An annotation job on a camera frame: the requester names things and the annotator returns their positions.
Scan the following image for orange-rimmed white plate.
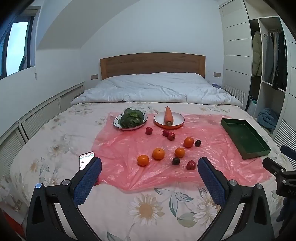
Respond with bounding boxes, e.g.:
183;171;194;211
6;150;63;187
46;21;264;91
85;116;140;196
154;112;185;129

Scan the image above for low slatted wall cabinet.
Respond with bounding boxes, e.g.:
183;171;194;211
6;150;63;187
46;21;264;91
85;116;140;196
0;82;85;158

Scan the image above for red cloth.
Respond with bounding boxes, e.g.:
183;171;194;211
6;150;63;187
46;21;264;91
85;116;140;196
0;213;26;241

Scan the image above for green rectangular tray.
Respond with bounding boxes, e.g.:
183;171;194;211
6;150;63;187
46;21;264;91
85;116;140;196
220;118;271;160

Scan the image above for white wardrobe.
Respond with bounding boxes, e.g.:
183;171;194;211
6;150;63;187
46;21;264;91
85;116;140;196
218;0;296;144

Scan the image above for wooden headboard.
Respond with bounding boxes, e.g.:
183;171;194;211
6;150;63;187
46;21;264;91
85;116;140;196
100;52;206;80

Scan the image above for white blue-rimmed plate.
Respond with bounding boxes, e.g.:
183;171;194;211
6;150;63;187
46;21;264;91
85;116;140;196
113;113;148;130

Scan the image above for white duvet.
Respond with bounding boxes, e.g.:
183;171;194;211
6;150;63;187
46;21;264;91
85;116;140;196
70;72;243;107

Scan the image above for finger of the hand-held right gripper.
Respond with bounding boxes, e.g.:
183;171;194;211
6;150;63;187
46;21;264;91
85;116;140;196
280;145;296;161
262;157;288;178

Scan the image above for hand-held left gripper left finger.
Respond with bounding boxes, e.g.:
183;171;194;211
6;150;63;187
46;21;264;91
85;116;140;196
26;157;102;241

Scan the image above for dark hanging garments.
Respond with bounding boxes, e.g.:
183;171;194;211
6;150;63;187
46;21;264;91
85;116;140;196
272;31;288;91

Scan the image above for blue folded towel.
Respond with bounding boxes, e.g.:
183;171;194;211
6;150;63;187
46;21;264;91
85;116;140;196
257;108;279;132

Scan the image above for window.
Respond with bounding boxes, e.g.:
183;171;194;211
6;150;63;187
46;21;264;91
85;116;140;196
0;9;41;79

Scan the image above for leafy green vegetable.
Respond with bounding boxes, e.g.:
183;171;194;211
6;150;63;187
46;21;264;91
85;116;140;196
118;108;143;128

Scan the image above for white bag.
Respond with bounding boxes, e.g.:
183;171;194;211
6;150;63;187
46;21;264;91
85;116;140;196
246;95;258;116

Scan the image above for smartphone in red case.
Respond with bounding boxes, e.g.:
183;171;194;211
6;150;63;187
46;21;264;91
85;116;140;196
79;151;95;171

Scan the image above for carrot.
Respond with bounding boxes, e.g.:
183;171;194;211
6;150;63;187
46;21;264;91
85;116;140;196
164;107;174;127

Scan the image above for grey hanging garment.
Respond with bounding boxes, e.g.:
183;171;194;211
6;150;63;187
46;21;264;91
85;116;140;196
264;32;274;84

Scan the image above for pale green hanging jacket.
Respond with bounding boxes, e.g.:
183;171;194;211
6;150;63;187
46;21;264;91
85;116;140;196
252;31;263;78

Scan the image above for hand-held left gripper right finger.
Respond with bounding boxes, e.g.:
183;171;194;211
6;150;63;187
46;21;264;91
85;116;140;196
197;157;275;241

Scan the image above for pink plastic sheet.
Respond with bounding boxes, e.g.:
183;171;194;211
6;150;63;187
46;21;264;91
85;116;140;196
91;112;273;192

